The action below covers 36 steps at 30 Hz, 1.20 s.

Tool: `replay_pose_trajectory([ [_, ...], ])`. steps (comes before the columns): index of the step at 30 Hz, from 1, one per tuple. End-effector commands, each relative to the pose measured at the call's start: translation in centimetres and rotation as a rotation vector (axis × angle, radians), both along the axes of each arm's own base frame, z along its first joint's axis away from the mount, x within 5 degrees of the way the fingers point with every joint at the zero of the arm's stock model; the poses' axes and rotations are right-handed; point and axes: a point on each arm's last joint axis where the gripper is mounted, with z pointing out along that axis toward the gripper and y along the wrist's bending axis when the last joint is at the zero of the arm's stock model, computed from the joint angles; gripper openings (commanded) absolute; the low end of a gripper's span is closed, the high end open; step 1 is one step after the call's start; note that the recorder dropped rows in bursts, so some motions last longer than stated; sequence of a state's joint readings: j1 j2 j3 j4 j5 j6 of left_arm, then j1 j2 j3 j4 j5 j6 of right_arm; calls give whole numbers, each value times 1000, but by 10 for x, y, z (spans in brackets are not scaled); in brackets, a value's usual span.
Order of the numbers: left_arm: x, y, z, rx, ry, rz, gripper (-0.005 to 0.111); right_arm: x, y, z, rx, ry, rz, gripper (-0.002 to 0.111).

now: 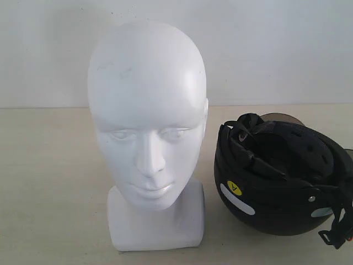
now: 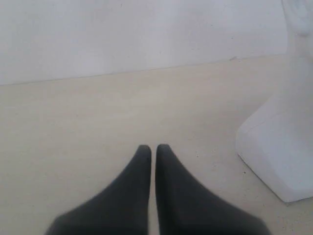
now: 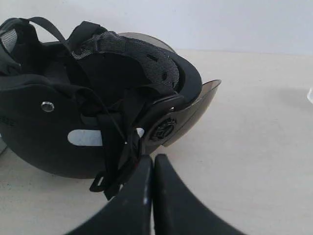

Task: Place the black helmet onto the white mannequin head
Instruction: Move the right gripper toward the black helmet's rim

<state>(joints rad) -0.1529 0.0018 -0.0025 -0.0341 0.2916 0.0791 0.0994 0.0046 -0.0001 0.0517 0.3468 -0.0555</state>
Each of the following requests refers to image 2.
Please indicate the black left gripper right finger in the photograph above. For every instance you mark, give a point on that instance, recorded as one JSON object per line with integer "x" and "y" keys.
{"x": 186, "y": 207}

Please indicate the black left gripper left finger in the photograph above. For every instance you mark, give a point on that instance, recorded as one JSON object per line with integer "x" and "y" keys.
{"x": 120, "y": 209}

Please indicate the white foam mannequin head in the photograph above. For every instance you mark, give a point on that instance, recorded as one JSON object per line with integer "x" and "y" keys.
{"x": 276, "y": 141}

